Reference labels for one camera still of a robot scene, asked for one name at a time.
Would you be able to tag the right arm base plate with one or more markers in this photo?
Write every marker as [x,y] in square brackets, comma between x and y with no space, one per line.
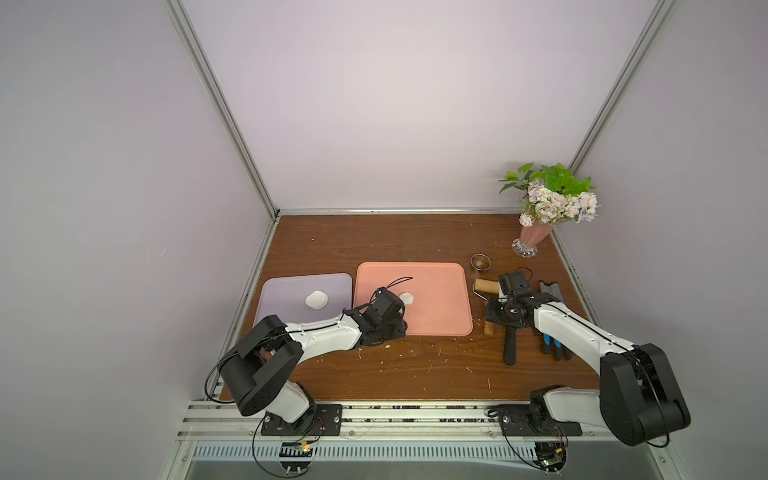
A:
[531,419]

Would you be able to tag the black handled metal scraper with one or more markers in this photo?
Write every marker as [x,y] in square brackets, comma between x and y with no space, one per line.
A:
[510,346]

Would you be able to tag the large dough ball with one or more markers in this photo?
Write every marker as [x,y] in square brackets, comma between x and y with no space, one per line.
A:
[317,300]

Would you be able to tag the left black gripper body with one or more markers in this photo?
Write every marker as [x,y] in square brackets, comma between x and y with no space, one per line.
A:
[395,329]

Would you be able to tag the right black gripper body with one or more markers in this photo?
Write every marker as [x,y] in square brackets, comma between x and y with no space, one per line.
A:
[504,312]

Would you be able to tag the wooden rolling pin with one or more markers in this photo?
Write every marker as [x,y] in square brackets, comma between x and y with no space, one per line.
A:
[486,290]

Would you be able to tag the artificial flower bouquet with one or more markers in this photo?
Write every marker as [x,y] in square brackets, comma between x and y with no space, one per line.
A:
[552,195]

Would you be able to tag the pink glass vase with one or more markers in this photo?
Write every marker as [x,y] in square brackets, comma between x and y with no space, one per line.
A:
[526,245]

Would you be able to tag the blue work glove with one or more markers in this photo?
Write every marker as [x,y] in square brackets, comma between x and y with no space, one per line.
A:
[551,346]

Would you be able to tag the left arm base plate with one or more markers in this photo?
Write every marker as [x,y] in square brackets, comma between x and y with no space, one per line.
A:
[319,420]

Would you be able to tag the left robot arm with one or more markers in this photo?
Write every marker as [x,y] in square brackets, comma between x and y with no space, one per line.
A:
[257,370]

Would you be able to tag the aluminium frame rail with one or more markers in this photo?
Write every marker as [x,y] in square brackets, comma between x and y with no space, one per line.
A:
[362,420]

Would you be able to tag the pink silicone mat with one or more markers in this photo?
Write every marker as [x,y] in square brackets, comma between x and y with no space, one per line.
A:
[441,304]

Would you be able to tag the purple silicone mat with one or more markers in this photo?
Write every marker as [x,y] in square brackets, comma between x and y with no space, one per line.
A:
[285,297]

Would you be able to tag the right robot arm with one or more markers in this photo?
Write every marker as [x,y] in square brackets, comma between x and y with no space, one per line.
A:
[638,399]

